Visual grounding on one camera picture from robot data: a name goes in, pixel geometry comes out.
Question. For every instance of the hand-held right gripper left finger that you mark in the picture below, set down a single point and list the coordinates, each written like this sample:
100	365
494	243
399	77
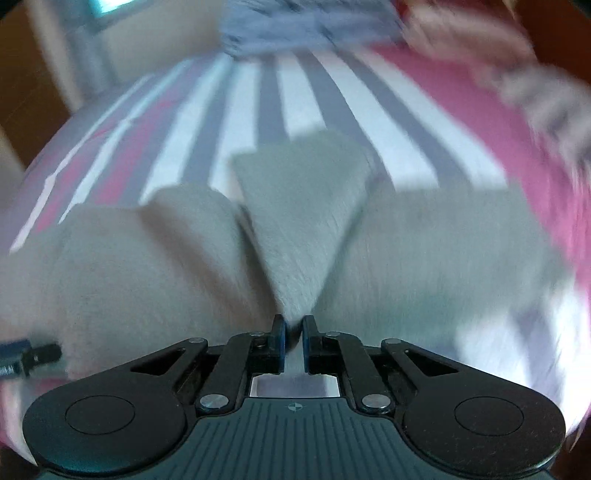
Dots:
279	344

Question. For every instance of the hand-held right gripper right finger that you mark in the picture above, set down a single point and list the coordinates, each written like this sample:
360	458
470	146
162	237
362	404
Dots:
305	344

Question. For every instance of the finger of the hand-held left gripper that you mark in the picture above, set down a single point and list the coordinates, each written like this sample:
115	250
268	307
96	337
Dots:
44	354

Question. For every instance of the beige grey towel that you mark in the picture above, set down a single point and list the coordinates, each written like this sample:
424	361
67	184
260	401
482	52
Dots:
138	277

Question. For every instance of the striped bed sheet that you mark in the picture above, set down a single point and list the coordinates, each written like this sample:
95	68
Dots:
295	101

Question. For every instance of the brown wooden door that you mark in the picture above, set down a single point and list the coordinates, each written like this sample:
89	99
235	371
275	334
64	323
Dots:
27	101

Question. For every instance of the grey curtain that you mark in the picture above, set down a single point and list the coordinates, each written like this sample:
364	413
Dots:
90	60

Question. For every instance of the grey knitted blanket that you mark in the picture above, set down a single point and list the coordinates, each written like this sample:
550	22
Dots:
277	27

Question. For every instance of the window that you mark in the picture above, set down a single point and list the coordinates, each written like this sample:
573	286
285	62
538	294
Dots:
108	7

